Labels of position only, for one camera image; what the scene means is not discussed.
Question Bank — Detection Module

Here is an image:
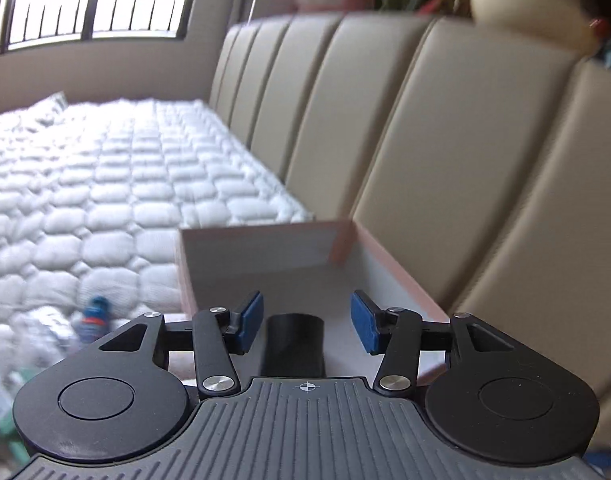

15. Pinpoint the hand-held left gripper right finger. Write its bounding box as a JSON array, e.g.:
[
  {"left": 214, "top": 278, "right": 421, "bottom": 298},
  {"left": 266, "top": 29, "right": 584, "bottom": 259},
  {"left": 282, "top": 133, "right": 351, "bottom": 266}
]
[{"left": 350, "top": 289, "right": 529, "bottom": 397}]

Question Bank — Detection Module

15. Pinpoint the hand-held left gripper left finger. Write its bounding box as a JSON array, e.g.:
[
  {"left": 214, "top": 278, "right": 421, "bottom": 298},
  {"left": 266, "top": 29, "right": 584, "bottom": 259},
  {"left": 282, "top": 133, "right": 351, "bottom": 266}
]
[{"left": 85, "top": 290, "right": 264, "bottom": 397}]

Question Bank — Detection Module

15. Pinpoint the black cylinder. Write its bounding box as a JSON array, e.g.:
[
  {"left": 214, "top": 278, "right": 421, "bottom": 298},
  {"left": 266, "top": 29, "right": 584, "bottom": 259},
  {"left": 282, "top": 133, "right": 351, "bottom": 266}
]
[{"left": 258, "top": 313, "right": 330, "bottom": 378}]

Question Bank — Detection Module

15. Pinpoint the pink cardboard box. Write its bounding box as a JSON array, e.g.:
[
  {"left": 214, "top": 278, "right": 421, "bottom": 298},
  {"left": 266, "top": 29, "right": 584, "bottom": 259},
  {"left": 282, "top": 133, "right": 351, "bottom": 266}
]
[{"left": 175, "top": 219, "right": 451, "bottom": 386}]

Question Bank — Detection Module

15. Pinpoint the white quilted mattress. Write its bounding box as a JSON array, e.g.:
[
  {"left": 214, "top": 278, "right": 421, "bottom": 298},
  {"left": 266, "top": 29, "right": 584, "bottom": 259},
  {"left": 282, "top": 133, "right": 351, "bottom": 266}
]
[{"left": 0, "top": 92, "right": 316, "bottom": 361}]

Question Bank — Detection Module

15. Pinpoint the beige padded headboard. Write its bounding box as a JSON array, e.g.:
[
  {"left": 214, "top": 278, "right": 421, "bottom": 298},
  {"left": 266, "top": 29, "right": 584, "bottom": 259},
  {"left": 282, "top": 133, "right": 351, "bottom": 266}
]
[{"left": 208, "top": 10, "right": 611, "bottom": 411}]

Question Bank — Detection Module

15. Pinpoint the crumpled clear plastic bag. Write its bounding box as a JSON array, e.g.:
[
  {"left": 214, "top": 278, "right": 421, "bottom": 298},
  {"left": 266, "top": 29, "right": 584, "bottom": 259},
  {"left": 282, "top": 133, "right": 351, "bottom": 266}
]
[{"left": 0, "top": 305, "right": 81, "bottom": 411}]

